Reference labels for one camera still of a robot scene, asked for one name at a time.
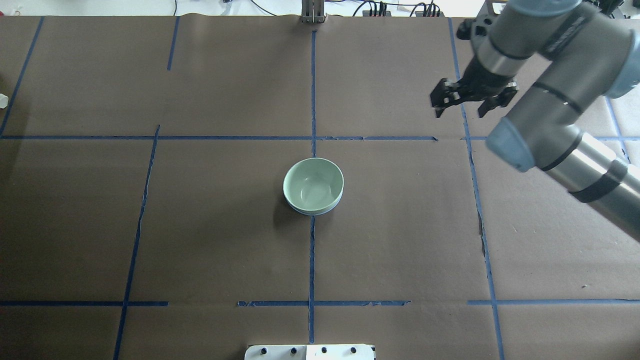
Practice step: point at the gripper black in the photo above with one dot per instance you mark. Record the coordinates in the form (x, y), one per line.
(483, 78)

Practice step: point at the green bowl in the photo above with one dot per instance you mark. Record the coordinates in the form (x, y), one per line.
(313, 183)

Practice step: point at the blue bowl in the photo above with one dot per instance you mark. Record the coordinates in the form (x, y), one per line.
(307, 212)

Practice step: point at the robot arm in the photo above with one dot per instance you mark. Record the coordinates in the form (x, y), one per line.
(590, 56)

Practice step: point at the orange black connector near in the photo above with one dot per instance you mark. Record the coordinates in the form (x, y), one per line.
(426, 10)

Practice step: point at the orange black connector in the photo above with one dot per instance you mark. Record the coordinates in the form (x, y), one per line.
(426, 10)
(373, 9)

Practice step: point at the orange black connector far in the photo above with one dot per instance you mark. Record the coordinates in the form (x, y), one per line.
(373, 9)

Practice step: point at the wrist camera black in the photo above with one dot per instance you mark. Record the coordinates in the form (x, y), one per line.
(475, 28)

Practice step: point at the aluminium frame post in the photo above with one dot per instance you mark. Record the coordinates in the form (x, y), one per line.
(313, 11)

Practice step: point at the white camera pole with base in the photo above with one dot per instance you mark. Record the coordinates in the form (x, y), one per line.
(345, 351)

